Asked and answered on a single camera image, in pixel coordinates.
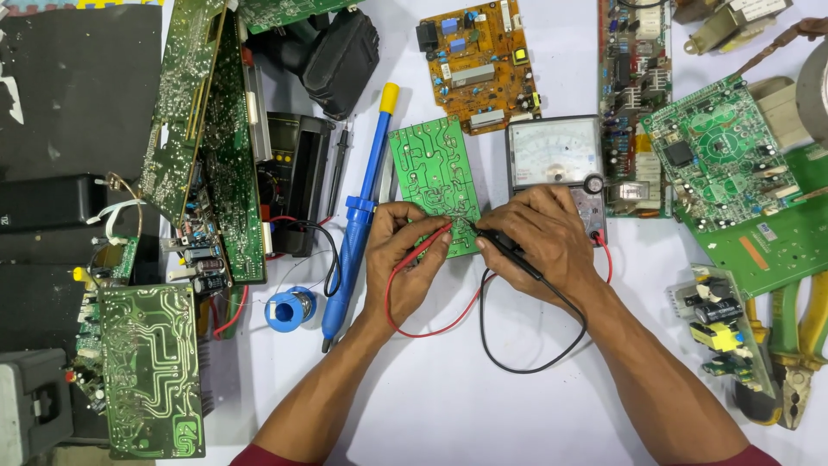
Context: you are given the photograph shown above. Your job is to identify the person's left hand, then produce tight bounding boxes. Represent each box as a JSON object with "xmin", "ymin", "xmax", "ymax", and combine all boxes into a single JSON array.
[{"xmin": 364, "ymin": 201, "xmax": 454, "ymax": 328}]

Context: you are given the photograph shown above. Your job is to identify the person's right hand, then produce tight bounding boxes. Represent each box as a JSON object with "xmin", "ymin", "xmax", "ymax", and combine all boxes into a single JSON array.
[{"xmin": 475, "ymin": 186, "xmax": 604, "ymax": 313}]

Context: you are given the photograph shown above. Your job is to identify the red multimeter test lead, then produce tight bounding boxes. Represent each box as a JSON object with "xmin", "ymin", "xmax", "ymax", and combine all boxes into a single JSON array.
[{"xmin": 386, "ymin": 222, "xmax": 613, "ymax": 339}]

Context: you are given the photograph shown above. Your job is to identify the black multimeter test lead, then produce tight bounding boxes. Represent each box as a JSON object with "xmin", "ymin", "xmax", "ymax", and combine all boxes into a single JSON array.
[{"xmin": 467, "ymin": 223, "xmax": 590, "ymax": 375}]

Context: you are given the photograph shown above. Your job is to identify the blue solder sucker yellow cap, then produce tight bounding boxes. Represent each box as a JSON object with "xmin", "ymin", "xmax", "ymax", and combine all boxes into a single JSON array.
[{"xmin": 321, "ymin": 82, "xmax": 401, "ymax": 354}]

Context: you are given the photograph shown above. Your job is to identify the analog multimeter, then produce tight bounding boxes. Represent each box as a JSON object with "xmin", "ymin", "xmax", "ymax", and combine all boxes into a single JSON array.
[{"xmin": 505, "ymin": 114, "xmax": 609, "ymax": 248}]

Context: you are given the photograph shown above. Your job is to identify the black probe pen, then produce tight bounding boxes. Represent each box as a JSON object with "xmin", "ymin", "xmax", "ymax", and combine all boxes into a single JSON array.
[{"xmin": 326, "ymin": 126, "xmax": 354, "ymax": 219}]

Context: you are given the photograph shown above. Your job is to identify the small green circuit board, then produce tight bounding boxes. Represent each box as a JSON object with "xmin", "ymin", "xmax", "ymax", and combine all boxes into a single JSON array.
[{"xmin": 387, "ymin": 116, "xmax": 483, "ymax": 260}]

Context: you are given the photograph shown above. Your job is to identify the black digital multimeter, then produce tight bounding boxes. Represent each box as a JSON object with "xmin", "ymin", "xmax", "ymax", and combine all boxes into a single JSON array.
[{"xmin": 257, "ymin": 110, "xmax": 335, "ymax": 258}]

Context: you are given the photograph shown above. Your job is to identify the long narrow populated circuit board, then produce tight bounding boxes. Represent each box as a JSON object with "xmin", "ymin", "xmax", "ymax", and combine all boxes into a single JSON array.
[{"xmin": 598, "ymin": 0, "xmax": 675, "ymax": 220}]

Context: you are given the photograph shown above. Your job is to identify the big green board with capacitors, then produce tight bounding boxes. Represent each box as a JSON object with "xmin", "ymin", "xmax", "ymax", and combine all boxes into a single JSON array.
[{"xmin": 162, "ymin": 12, "xmax": 275, "ymax": 297}]

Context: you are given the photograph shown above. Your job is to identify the small power supply board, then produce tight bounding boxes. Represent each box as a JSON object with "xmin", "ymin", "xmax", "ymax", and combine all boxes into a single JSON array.
[{"xmin": 665, "ymin": 263, "xmax": 778, "ymax": 400}]

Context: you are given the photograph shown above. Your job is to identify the green board with round traces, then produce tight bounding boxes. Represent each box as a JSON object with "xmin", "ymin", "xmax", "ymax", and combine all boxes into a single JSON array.
[{"xmin": 640, "ymin": 76, "xmax": 807, "ymax": 234}]

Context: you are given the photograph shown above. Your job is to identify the orange circuit board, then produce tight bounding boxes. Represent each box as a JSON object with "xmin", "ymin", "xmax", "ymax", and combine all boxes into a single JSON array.
[{"xmin": 417, "ymin": 0, "xmax": 543, "ymax": 136}]

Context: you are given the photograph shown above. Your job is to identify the black power tool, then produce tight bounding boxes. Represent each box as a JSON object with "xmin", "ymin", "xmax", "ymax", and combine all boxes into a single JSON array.
[{"xmin": 245, "ymin": 6, "xmax": 381, "ymax": 122}]

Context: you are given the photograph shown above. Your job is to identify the large plain green circuit board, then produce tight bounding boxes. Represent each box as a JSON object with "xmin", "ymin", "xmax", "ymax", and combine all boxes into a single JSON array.
[{"xmin": 675, "ymin": 142, "xmax": 828, "ymax": 300}]

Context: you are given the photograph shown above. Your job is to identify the dark red shirt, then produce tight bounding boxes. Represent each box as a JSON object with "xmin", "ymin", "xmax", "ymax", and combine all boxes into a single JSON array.
[{"xmin": 229, "ymin": 443, "xmax": 784, "ymax": 466}]

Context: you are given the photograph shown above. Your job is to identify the green board with wide traces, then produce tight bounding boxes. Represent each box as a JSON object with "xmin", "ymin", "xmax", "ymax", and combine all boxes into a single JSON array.
[{"xmin": 97, "ymin": 283, "xmax": 207, "ymax": 461}]

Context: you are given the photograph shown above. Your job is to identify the big green board with gold edge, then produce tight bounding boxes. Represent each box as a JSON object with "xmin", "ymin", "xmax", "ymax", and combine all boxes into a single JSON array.
[{"xmin": 138, "ymin": 0, "xmax": 229, "ymax": 229}]

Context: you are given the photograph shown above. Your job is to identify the beige plastic box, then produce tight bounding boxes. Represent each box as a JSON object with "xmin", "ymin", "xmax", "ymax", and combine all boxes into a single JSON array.
[{"xmin": 748, "ymin": 76, "xmax": 811, "ymax": 151}]

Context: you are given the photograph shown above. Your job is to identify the dark green circuit board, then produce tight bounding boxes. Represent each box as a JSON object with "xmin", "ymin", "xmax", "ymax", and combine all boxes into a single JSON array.
[{"xmin": 237, "ymin": 0, "xmax": 364, "ymax": 35}]

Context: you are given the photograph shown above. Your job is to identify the white plastic strip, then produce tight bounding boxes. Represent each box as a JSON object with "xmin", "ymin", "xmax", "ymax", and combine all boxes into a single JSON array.
[{"xmin": 86, "ymin": 198, "xmax": 147, "ymax": 246}]

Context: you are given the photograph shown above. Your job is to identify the small board with yellow knob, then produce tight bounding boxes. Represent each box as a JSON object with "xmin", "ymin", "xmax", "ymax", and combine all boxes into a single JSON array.
[{"xmin": 65, "ymin": 234, "xmax": 141, "ymax": 416}]

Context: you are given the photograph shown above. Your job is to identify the rusty brown metal rod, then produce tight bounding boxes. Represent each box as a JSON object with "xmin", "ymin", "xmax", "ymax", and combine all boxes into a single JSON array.
[{"xmin": 736, "ymin": 17, "xmax": 828, "ymax": 80}]

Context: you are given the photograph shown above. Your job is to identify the grey tape roll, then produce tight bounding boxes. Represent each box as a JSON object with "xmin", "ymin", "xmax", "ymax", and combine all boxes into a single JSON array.
[{"xmin": 795, "ymin": 39, "xmax": 828, "ymax": 151}]

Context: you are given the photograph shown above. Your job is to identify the black box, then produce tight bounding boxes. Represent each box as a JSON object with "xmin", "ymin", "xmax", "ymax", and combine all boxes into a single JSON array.
[{"xmin": 0, "ymin": 173, "xmax": 110, "ymax": 234}]

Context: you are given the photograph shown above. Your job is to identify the black mat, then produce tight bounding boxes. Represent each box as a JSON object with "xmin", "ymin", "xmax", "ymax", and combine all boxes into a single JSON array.
[{"xmin": 0, "ymin": 3, "xmax": 164, "ymax": 183}]

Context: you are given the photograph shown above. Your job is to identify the grey tool case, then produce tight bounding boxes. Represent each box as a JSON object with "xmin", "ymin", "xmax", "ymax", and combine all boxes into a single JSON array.
[{"xmin": 0, "ymin": 348, "xmax": 75, "ymax": 466}]

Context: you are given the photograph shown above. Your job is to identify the thin black cable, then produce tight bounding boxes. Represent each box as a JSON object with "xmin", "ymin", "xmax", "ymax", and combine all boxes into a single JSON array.
[{"xmin": 283, "ymin": 219, "xmax": 343, "ymax": 299}]

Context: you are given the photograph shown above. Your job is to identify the blue solder wire spool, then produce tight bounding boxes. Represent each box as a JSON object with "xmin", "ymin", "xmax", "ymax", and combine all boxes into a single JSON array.
[{"xmin": 264, "ymin": 286, "xmax": 318, "ymax": 334}]

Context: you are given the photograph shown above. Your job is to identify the yellow green handled pliers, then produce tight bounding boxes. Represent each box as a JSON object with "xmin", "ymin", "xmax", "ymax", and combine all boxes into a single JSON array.
[{"xmin": 734, "ymin": 271, "xmax": 828, "ymax": 432}]

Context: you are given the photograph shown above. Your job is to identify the metal frame transformer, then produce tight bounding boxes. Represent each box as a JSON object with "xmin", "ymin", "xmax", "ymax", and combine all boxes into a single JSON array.
[{"xmin": 671, "ymin": 0, "xmax": 794, "ymax": 57}]

